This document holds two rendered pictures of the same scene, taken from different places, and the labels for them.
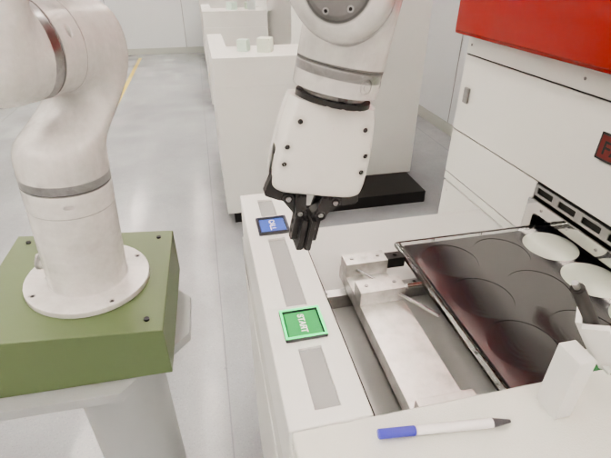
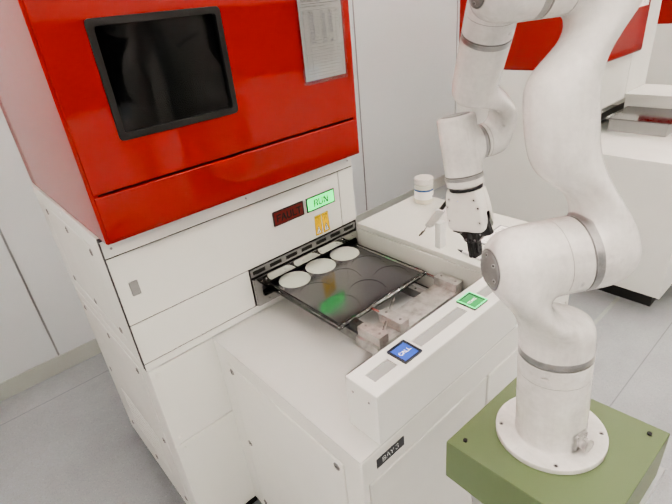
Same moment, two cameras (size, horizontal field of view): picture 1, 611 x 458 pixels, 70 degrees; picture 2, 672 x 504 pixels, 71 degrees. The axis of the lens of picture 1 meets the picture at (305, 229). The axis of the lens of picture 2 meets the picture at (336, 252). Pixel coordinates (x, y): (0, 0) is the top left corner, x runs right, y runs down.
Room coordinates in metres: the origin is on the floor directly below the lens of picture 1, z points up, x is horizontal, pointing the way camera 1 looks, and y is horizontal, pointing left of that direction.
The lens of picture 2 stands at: (1.17, 0.74, 1.67)
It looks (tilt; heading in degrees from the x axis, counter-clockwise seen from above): 28 degrees down; 243
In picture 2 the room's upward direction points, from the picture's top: 6 degrees counter-clockwise
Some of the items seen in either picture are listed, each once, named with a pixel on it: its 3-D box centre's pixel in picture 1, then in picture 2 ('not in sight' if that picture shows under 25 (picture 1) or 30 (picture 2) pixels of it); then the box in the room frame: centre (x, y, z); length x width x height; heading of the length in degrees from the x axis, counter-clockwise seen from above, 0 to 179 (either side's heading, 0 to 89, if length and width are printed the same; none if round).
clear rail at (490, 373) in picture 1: (441, 304); (385, 298); (0.54, -0.22, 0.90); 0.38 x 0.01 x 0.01; 13
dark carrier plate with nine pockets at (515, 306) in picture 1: (538, 289); (342, 277); (0.58, -0.40, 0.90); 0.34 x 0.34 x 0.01; 13
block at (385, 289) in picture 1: (379, 289); (393, 319); (0.58, -0.13, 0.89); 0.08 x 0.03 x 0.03; 103
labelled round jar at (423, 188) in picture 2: not in sight; (423, 189); (0.11, -0.59, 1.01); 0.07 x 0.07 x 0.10
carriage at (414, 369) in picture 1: (395, 334); (412, 315); (0.51, -0.14, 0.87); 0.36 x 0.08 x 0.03; 13
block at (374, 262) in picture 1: (364, 263); (372, 333); (0.66, -0.11, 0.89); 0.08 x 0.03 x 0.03; 103
